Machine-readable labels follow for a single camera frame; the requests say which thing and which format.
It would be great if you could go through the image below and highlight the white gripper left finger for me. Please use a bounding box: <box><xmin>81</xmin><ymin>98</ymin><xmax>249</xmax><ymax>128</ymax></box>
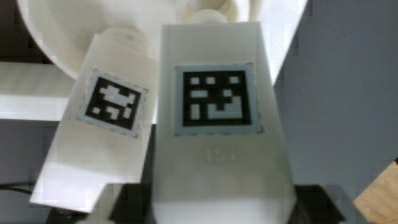
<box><xmin>86</xmin><ymin>183</ymin><xmax>157</xmax><ymax>224</ymax></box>

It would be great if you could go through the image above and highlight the white stool leg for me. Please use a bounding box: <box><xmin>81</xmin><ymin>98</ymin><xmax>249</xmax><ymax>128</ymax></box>
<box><xmin>31</xmin><ymin>27</ymin><xmax>159</xmax><ymax>212</ymax></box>
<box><xmin>153</xmin><ymin>10</ymin><xmax>296</xmax><ymax>224</ymax></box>

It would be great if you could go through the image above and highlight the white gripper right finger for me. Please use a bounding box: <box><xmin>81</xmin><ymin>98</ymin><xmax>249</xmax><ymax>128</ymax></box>
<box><xmin>288</xmin><ymin>184</ymin><xmax>356</xmax><ymax>224</ymax></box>

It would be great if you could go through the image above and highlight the tan wooden board corner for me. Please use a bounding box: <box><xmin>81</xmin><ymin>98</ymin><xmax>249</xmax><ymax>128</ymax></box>
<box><xmin>354</xmin><ymin>161</ymin><xmax>398</xmax><ymax>224</ymax></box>

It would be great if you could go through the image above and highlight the white round stool seat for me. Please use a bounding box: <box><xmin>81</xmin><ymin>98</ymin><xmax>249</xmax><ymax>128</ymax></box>
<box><xmin>17</xmin><ymin>0</ymin><xmax>310</xmax><ymax>76</ymax></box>

